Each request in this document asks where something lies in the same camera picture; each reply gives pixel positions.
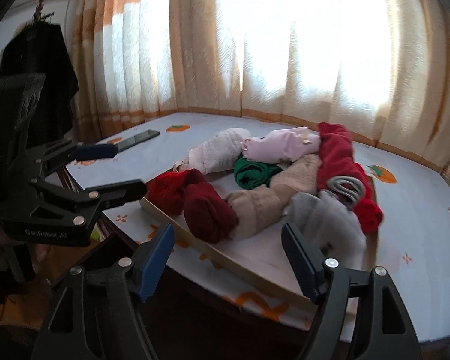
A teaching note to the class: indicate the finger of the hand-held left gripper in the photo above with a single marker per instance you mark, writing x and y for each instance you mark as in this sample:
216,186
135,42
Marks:
123,190
93,151

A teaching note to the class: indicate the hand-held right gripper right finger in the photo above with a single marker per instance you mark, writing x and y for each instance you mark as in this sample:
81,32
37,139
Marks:
303,266

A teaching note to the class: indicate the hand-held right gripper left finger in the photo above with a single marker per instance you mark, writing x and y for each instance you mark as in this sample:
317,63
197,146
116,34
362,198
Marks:
155,262

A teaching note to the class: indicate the bright red textured underwear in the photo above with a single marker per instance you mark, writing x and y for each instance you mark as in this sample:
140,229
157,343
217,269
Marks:
167,191

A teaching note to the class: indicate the shallow cardboard tray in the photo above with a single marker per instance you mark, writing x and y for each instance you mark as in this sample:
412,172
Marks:
247,249

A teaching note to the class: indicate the dark maroon underwear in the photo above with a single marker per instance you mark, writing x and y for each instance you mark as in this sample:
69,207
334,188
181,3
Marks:
210,213

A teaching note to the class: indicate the beige dotted underwear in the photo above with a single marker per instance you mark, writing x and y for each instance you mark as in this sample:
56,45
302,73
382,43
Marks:
262,202

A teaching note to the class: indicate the pale pink dotted underwear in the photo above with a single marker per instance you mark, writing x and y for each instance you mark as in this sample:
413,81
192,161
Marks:
217,150

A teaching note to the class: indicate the green and black underwear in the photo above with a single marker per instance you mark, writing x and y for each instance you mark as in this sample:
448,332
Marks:
251,174

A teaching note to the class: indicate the light pink underwear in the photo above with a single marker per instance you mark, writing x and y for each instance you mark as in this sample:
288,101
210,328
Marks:
281,144

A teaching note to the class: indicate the person's left hand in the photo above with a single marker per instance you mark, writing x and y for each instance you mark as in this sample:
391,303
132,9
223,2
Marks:
39,257

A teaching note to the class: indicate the black smartphone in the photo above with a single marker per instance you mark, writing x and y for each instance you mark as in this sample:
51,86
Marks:
138,138

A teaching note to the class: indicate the black hanging garment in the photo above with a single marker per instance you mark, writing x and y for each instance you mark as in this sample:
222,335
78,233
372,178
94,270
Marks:
56,67

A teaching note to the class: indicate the dark wooden desk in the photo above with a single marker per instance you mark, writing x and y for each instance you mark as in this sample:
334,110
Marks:
225,318

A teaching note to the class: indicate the white printed table cover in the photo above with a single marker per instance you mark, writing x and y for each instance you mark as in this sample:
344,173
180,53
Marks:
397,232

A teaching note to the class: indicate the cream and orange curtain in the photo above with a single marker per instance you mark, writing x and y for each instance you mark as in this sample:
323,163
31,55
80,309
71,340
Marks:
172,45

